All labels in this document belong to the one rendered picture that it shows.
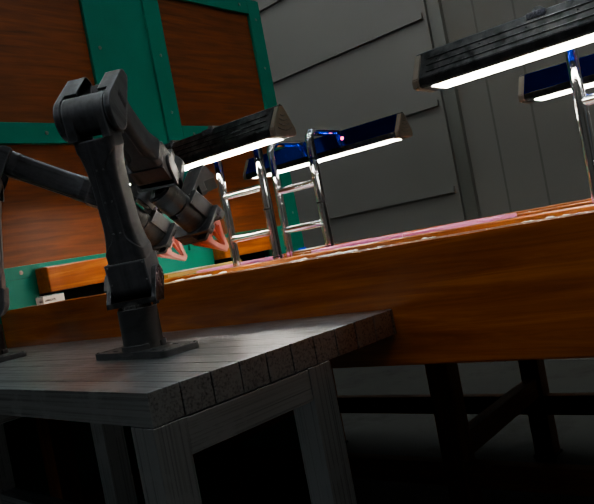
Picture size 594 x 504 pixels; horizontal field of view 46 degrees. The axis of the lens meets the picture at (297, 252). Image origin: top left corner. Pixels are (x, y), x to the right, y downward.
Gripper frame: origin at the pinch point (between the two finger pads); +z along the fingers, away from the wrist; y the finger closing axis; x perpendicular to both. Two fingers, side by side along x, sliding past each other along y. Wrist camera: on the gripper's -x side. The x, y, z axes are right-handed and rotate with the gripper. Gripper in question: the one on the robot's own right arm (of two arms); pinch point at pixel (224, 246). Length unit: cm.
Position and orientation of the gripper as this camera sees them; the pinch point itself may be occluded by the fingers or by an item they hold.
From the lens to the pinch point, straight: 146.2
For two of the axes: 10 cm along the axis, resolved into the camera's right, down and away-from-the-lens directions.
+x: -2.5, 8.2, -5.1
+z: 5.8, 5.5, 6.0
